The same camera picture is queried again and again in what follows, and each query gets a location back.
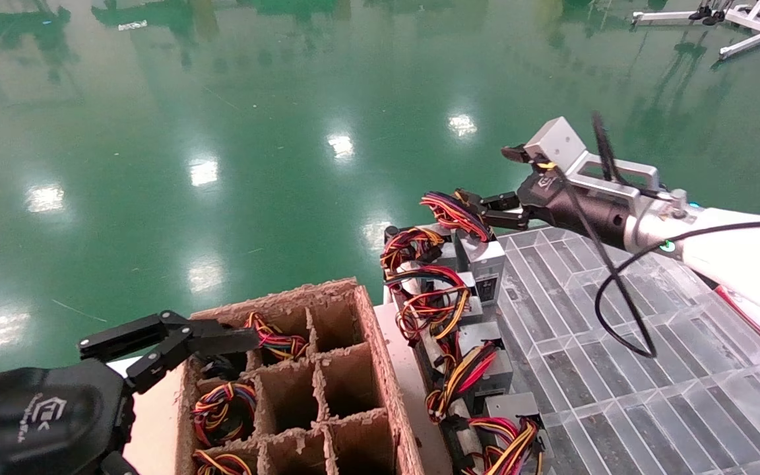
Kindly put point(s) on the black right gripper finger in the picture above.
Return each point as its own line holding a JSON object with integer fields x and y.
{"x": 502, "y": 210}
{"x": 524, "y": 155}

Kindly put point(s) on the clear acrylic divider tray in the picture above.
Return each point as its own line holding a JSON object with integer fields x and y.
{"x": 650, "y": 396}

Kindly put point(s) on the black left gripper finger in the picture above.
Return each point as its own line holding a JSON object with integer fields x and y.
{"x": 215, "y": 340}
{"x": 116, "y": 466}

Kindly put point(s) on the brown cardboard divider box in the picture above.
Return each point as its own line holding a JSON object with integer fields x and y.
{"x": 347, "y": 376}

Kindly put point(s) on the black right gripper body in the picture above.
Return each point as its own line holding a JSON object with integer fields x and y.
{"x": 578, "y": 208}

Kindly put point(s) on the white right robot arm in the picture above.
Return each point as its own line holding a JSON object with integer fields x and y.
{"x": 736, "y": 257}

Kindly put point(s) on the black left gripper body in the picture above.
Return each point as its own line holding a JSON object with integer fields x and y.
{"x": 30, "y": 422}

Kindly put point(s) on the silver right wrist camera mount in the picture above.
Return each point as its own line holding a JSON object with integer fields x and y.
{"x": 555, "y": 142}

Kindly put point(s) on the white metal floor stand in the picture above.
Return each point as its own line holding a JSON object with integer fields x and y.
{"x": 657, "y": 16}

